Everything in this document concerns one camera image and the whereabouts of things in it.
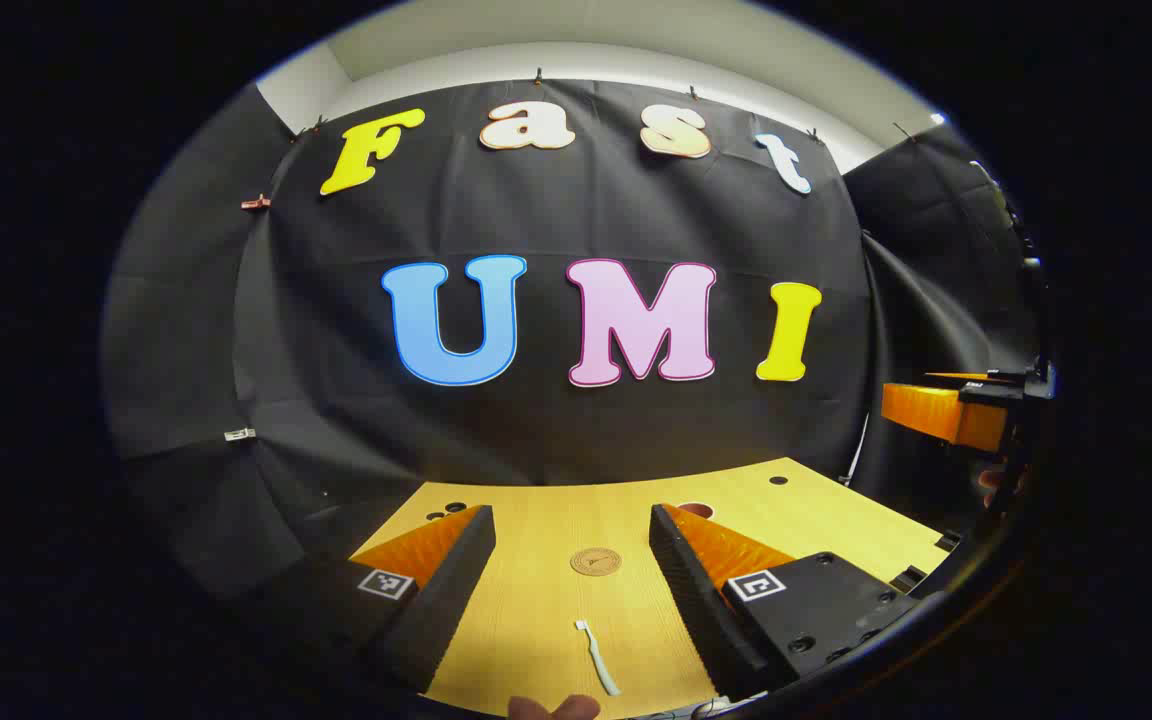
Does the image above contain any black backdrop cloth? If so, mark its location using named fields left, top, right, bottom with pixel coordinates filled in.
left=101, top=78, right=1042, bottom=601

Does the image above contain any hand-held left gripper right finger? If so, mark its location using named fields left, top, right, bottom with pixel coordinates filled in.
left=648, top=503, right=927, bottom=701

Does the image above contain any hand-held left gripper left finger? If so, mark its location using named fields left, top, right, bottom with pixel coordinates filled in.
left=266, top=505, right=497, bottom=696

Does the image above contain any white cable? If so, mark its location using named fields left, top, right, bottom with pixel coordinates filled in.
left=839, top=412, right=871, bottom=485

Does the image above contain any wooden desktop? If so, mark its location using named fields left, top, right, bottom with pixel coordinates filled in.
left=348, top=457, right=952, bottom=719

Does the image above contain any pale green toothbrush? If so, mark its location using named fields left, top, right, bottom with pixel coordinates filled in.
left=575, top=619, right=623, bottom=697

